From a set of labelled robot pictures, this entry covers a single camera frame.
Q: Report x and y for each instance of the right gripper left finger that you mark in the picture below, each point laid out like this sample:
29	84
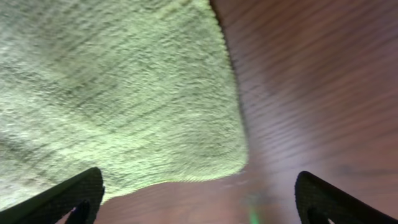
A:
80	196

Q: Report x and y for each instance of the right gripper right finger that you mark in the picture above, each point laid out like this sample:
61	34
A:
318	202

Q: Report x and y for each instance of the light green cloth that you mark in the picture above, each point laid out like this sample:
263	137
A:
143	90

